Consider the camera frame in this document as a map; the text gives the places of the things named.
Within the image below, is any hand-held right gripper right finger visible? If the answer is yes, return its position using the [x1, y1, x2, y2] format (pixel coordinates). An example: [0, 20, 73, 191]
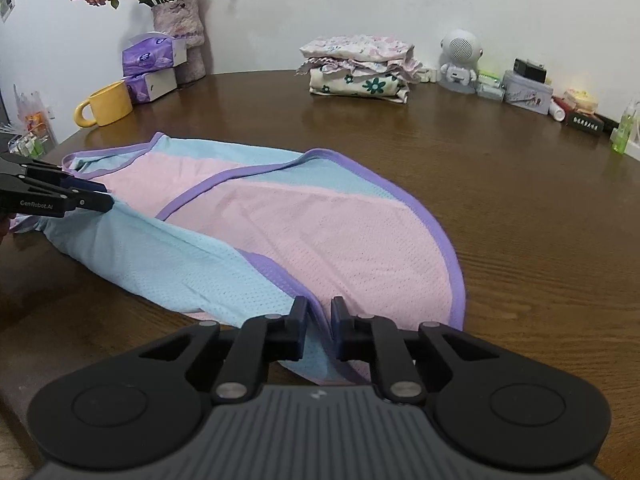
[331, 296, 501, 403]

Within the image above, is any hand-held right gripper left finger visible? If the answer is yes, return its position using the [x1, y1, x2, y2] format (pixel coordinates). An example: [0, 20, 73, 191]
[140, 296, 310, 403]

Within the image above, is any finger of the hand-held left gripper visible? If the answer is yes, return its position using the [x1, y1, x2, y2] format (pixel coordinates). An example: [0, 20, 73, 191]
[0, 175, 115, 213]
[0, 152, 108, 193]

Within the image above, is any pink blue mesh vest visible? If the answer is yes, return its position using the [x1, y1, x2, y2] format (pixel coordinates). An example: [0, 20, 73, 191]
[10, 132, 467, 386]

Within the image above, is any yellow mug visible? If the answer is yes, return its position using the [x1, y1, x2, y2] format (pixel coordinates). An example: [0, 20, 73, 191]
[74, 80, 135, 128]

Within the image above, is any purple tissue pack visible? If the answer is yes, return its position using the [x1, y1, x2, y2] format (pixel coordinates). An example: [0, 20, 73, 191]
[121, 32, 188, 77]
[124, 67, 178, 106]

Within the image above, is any purple vase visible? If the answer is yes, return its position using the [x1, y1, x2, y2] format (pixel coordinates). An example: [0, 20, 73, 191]
[151, 0, 207, 85]

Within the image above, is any folded lilac ruffled cloth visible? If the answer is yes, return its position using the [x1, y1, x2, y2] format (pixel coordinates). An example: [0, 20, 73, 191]
[295, 55, 425, 85]

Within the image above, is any folded pink floral cloth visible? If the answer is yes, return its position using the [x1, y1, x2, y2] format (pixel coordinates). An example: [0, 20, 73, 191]
[300, 35, 415, 60]

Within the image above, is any silver tin box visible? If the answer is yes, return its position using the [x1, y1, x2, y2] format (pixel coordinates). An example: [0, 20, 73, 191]
[502, 70, 555, 116]

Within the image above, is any white astronaut speaker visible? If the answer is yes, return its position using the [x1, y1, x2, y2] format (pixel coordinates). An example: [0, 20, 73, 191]
[439, 29, 483, 95]

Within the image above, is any flat red box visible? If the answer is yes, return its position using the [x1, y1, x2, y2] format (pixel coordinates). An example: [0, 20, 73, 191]
[555, 96, 621, 128]

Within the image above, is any black box with label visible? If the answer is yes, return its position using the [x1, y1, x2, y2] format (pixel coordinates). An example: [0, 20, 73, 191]
[566, 111, 603, 137]

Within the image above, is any black charger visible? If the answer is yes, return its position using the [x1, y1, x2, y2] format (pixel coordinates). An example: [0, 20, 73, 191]
[514, 57, 547, 83]

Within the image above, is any green spray bottle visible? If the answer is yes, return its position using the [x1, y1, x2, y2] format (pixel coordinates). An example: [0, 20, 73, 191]
[611, 102, 636, 156]

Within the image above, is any wire rack with packets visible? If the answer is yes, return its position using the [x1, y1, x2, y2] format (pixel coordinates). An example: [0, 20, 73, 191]
[0, 85, 56, 158]

